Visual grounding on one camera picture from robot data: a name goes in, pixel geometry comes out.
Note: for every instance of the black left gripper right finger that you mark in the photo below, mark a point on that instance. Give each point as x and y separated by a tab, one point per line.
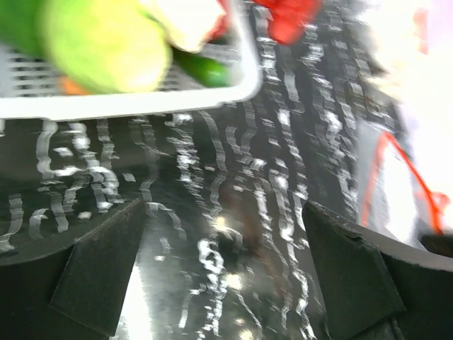
375	287

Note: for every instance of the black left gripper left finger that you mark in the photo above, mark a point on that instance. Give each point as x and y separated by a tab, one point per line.
72	285

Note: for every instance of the clear zip bag orange zipper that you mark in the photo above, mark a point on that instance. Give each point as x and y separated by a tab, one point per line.
403	193

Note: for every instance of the round green cabbage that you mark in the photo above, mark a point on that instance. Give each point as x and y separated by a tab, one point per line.
106	47

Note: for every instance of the red toy lobster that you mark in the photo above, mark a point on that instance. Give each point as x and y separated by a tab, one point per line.
289	18

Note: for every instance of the orange carrot piece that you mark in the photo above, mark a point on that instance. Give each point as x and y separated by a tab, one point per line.
71	88

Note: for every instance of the white plastic basket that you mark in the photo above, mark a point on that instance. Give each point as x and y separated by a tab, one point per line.
30	88

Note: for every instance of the napa cabbage toy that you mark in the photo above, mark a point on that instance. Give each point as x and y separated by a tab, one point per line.
188	24

